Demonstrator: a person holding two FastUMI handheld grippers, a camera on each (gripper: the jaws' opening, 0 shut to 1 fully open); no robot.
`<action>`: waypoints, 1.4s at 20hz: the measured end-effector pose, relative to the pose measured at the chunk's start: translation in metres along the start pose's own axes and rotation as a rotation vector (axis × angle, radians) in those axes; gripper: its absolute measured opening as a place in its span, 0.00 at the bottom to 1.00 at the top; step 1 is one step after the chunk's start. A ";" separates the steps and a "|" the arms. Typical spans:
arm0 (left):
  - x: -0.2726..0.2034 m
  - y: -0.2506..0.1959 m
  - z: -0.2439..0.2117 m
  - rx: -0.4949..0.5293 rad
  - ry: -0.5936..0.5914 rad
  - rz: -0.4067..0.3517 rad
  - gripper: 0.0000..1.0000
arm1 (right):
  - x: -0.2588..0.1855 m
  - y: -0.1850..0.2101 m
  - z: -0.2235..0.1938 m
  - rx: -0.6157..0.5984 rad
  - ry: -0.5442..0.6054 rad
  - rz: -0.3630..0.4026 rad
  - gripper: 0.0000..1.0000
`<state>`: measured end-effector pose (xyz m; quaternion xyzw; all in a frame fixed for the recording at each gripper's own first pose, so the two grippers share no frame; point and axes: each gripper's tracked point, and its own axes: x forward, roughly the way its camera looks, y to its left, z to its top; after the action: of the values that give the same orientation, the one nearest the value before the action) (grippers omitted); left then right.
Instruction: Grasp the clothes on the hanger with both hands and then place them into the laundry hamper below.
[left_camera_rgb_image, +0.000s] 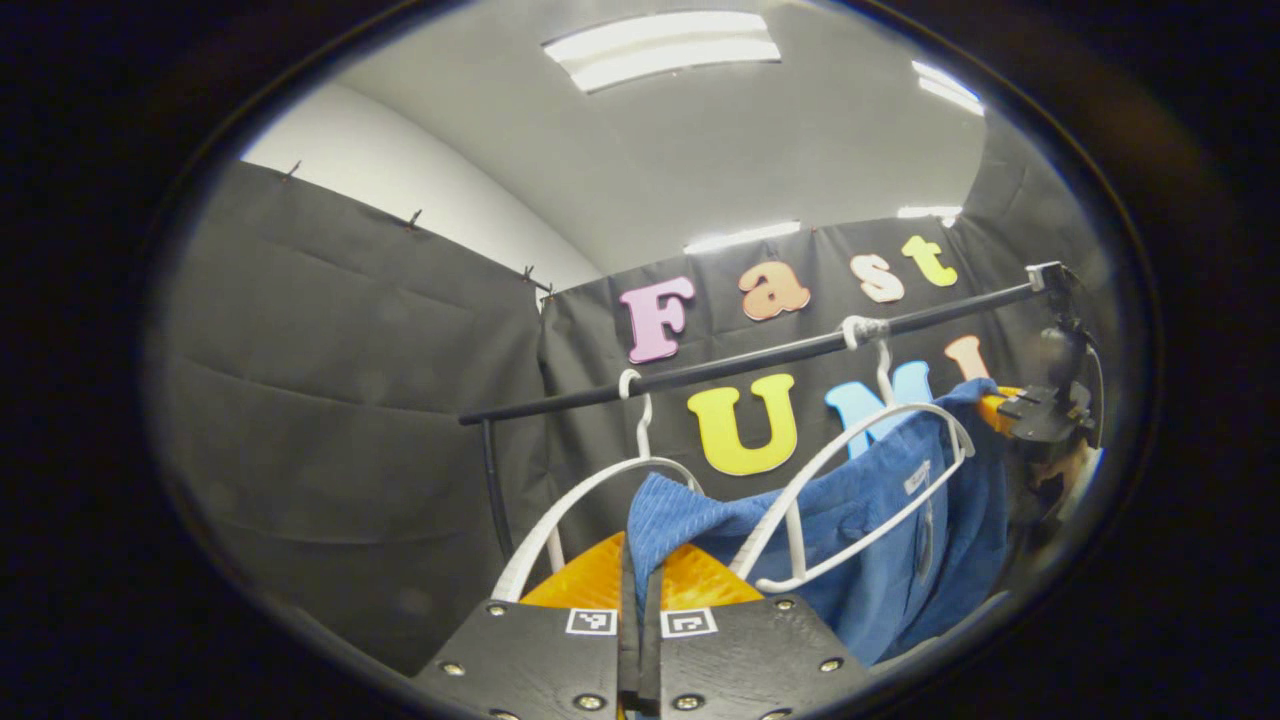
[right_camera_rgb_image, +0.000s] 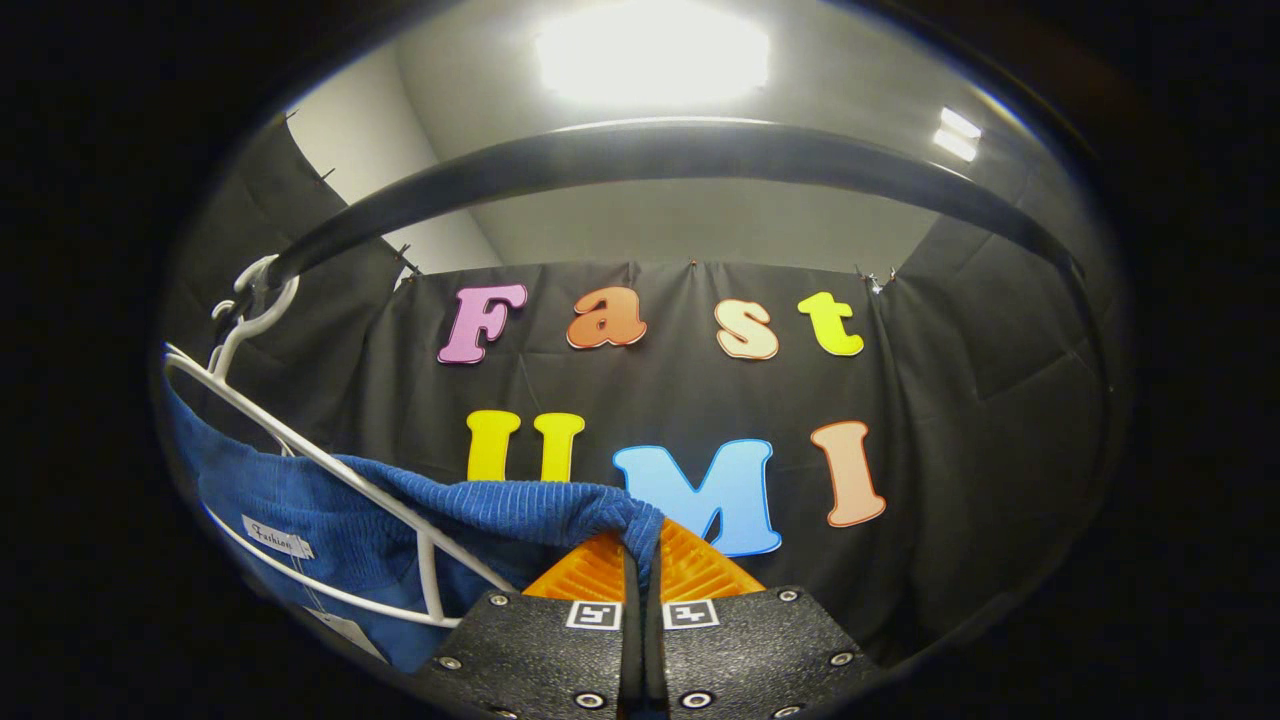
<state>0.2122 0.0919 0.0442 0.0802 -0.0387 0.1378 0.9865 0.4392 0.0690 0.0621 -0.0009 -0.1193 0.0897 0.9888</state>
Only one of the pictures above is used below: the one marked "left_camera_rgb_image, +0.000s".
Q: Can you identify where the blue corduroy jacket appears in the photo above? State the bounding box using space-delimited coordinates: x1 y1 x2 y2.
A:
627 378 1011 667

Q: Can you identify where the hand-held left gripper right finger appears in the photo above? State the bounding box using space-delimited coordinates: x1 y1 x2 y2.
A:
638 545 873 720

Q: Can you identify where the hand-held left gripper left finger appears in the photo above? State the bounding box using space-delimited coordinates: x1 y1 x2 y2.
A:
412 530 642 720

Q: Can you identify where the black backdrop cloth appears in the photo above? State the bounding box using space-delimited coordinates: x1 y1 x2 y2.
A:
145 160 1111 676

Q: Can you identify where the ceiling light strip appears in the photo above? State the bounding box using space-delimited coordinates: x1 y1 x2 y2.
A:
684 221 802 255

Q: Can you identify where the black metal clothes rack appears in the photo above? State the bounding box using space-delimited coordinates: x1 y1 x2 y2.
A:
458 283 1041 561

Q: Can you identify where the white plastic clothes hanger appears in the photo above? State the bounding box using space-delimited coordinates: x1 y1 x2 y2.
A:
730 314 978 595
490 368 704 604

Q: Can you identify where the large ceiling light panel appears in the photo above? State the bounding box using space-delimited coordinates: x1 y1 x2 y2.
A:
542 11 784 94

